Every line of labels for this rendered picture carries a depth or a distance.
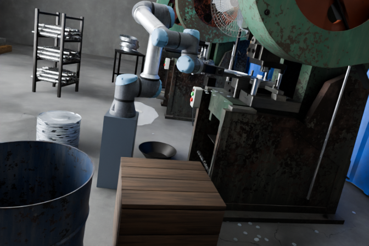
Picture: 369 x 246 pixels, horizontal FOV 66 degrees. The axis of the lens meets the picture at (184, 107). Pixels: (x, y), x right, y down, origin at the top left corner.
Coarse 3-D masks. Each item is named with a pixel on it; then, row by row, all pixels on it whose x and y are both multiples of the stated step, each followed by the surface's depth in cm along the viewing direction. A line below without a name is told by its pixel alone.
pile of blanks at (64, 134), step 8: (40, 120) 196; (80, 120) 208; (40, 128) 195; (48, 128) 193; (56, 128) 193; (64, 128) 195; (72, 128) 200; (40, 136) 196; (48, 136) 196; (56, 136) 195; (64, 136) 197; (72, 136) 202; (72, 144) 206
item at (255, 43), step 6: (252, 42) 171; (258, 42) 166; (252, 48) 166; (258, 48) 162; (264, 48) 161; (252, 54) 165; (258, 54) 163; (264, 54) 162; (270, 54) 162; (264, 60) 163; (270, 60) 163; (276, 60) 164
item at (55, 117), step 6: (42, 114) 205; (48, 114) 208; (54, 114) 210; (60, 114) 210; (66, 114) 214; (78, 114) 217; (42, 120) 194; (48, 120) 196; (54, 120) 198; (60, 120) 200; (66, 120) 202; (72, 120) 204; (78, 120) 206
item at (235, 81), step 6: (234, 78) 170; (240, 78) 163; (246, 78) 164; (252, 78) 167; (234, 84) 169; (240, 84) 166; (246, 84) 167; (228, 90) 175; (234, 90) 168; (234, 96) 168
